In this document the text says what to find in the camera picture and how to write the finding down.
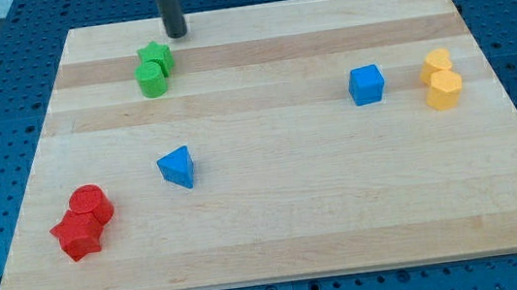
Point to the red star block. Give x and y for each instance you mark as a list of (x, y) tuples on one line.
[(78, 234)]

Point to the red cylinder block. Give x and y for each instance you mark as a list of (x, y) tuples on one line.
[(90, 198)]

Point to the green star block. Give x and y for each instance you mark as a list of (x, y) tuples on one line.
[(160, 54)]

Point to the yellow hexagon block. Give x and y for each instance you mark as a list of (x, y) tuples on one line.
[(444, 90)]

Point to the light wooden board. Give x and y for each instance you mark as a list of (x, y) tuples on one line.
[(291, 179)]

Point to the yellow heart block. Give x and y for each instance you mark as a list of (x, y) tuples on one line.
[(438, 60)]

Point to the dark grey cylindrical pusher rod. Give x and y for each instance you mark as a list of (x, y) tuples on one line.
[(172, 17)]

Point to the green cylinder block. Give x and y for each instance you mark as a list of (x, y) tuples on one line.
[(151, 79)]

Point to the blue triangle block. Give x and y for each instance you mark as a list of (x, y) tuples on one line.
[(177, 167)]

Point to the blue cube block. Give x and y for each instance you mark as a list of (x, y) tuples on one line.
[(366, 85)]

